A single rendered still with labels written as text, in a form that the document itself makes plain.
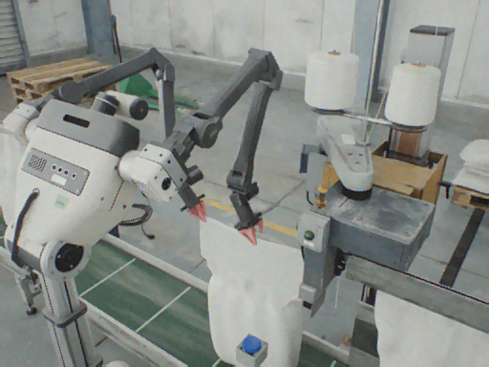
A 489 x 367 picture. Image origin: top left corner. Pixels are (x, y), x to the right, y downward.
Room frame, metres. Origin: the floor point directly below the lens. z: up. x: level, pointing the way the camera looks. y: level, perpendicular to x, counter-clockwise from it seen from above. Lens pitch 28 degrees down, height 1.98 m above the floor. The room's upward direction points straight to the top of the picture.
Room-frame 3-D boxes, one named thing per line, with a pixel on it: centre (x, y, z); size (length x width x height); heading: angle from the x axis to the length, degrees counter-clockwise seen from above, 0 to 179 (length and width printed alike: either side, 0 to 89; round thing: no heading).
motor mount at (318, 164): (1.44, -0.36, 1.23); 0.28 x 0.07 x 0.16; 55
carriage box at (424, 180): (1.38, -0.53, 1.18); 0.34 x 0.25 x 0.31; 145
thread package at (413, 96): (1.27, -0.49, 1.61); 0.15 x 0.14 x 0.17; 55
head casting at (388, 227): (1.08, -0.36, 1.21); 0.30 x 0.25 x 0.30; 55
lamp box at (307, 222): (1.03, -0.19, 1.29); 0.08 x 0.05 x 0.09; 55
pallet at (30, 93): (6.42, 2.66, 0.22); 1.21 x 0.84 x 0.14; 145
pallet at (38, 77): (6.38, 2.66, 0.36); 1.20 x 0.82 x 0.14; 141
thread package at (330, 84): (1.42, -0.27, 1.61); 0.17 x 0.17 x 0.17
